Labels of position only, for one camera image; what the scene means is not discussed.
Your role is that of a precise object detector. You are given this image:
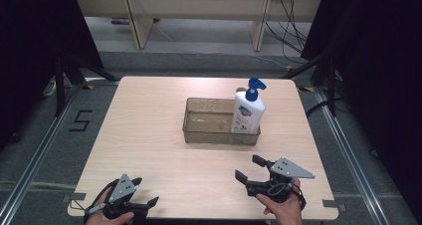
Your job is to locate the black curtain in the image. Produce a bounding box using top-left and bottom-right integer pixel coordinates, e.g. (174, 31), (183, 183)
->
(0, 0), (105, 153)
(300, 0), (422, 225)

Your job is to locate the metal floor rail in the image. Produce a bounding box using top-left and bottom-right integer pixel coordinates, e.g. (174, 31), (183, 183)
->
(313, 86), (399, 225)
(0, 82), (85, 225)

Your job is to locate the black metal stand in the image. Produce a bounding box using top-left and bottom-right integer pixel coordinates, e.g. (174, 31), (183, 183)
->
(282, 51), (338, 118)
(54, 53), (119, 117)

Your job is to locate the bundle of black hanging cables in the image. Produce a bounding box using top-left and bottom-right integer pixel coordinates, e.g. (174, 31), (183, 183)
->
(264, 0), (311, 55)

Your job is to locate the white floor cable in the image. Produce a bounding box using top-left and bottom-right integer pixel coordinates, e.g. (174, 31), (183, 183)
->
(247, 53), (294, 71)

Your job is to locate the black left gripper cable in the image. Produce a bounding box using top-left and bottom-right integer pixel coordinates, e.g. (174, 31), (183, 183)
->
(83, 178), (121, 224)

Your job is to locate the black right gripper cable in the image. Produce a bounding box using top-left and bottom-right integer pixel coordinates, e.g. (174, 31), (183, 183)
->
(267, 182), (308, 211)

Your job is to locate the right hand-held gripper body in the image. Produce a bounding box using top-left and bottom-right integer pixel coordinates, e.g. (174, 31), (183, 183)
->
(244, 156), (317, 205)

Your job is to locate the person's right hand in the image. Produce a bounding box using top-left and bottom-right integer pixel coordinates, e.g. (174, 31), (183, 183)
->
(255, 177), (304, 225)

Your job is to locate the black floor cable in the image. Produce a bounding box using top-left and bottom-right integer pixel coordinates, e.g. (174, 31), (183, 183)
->
(305, 97), (350, 118)

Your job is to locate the beige wooden desk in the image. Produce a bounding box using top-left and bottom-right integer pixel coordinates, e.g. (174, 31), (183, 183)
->
(73, 0), (324, 52)

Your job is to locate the person's left hand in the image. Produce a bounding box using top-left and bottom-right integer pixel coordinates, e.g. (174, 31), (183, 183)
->
(85, 186), (135, 225)

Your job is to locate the grey tape piece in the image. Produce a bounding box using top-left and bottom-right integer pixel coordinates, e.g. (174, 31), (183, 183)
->
(62, 192), (88, 203)
(321, 199), (340, 209)

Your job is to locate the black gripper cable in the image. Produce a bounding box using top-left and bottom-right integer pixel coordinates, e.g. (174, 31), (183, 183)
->
(83, 178), (121, 224)
(267, 182), (308, 211)

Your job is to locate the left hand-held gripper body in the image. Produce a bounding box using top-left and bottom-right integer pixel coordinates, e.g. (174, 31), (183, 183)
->
(99, 173), (151, 220)

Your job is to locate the clear plastic storage box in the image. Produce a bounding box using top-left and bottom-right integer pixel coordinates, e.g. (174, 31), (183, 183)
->
(181, 97), (262, 146)

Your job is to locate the white blue pump bottle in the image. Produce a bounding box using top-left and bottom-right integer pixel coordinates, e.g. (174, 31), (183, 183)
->
(230, 78), (268, 135)

